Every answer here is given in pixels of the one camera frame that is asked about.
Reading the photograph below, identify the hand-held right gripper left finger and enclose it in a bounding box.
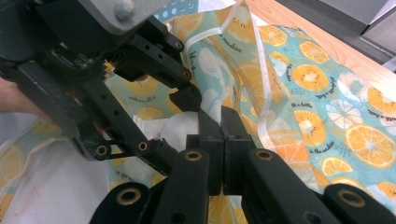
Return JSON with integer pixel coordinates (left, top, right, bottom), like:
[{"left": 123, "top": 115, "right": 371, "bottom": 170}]
[{"left": 186, "top": 109, "right": 226, "bottom": 197}]

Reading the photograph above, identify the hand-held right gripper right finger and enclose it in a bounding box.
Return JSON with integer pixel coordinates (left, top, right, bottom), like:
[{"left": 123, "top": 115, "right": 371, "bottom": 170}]
[{"left": 220, "top": 105, "right": 253, "bottom": 196}]

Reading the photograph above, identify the blue plastic basket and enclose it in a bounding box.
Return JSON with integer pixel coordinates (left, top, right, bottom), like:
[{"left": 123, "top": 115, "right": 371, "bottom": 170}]
[{"left": 154, "top": 0, "right": 201, "bottom": 23}]

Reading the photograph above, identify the orange fruit print bag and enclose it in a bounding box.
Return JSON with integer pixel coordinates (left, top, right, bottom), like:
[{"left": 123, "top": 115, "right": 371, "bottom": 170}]
[{"left": 0, "top": 0, "right": 396, "bottom": 224}]

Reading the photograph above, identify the wooden table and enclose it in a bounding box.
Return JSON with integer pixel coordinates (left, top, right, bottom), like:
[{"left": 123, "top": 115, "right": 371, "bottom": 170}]
[{"left": 244, "top": 0, "right": 396, "bottom": 96}]

